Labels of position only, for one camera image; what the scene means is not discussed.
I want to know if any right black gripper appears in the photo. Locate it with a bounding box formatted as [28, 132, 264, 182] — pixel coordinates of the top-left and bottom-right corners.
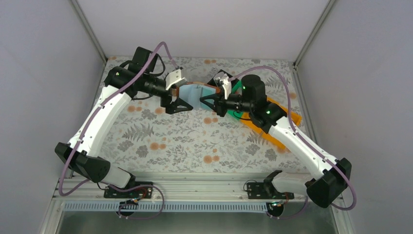
[200, 88, 253, 117]

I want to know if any brown leather card holder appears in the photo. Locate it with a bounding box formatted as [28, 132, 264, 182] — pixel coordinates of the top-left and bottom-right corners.
[175, 82, 220, 110]

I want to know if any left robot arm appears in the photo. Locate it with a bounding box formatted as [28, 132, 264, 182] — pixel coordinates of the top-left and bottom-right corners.
[55, 47, 192, 197]

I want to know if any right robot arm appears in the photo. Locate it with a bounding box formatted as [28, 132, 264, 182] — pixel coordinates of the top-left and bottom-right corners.
[200, 75, 357, 210]

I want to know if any black storage bin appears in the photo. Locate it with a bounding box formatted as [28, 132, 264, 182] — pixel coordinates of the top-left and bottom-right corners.
[207, 69, 240, 88]

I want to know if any green storage bin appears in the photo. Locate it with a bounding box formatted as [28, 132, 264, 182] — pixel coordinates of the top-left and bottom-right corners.
[228, 81, 244, 121]

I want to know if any orange storage bin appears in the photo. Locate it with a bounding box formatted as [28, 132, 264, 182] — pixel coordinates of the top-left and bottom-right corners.
[244, 96, 306, 156]

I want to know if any floral table mat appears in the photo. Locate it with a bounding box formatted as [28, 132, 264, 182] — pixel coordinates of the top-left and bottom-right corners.
[99, 58, 307, 173]

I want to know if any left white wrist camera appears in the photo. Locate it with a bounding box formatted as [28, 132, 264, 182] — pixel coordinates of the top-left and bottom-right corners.
[165, 67, 188, 90]

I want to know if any aluminium rail frame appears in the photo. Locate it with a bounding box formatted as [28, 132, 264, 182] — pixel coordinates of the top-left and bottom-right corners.
[51, 173, 343, 214]

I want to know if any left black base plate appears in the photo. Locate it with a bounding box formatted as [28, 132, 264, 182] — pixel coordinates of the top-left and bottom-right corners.
[103, 181, 153, 199]

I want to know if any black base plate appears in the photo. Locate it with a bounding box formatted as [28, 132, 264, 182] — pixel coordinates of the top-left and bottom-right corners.
[246, 182, 295, 200]
[103, 181, 153, 199]

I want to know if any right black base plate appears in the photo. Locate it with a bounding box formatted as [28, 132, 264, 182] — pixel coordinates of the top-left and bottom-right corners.
[246, 182, 295, 200]

